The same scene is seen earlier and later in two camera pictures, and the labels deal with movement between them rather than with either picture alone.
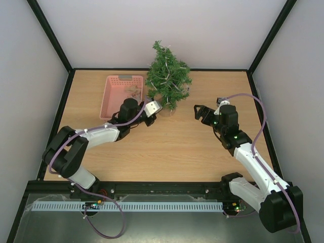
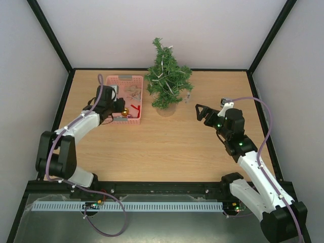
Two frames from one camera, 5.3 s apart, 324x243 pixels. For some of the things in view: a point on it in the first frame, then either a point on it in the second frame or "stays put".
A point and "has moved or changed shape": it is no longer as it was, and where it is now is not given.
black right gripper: (206, 115) stays put
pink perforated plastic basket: (117, 88) stays put
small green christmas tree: (169, 79) stays put
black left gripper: (152, 120) to (122, 105)
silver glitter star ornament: (136, 96) stays put
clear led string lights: (168, 75) has moved or changed shape
